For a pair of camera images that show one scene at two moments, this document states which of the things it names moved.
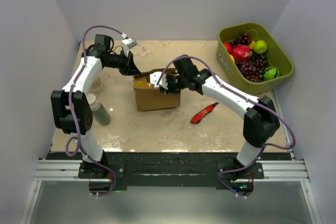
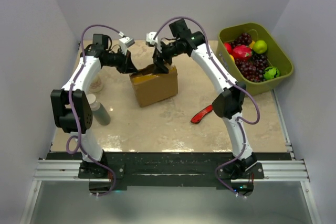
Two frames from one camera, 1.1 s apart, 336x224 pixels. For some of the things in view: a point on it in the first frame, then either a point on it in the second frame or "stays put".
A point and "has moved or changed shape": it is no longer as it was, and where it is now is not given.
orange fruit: x=232 y=57 stays put
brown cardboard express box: x=147 y=98 has moved or changed shape
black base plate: x=157 y=171 stays put
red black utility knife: x=198 y=117 stays put
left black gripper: x=129 y=67 stays put
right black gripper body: x=175 y=83 → x=168 y=51
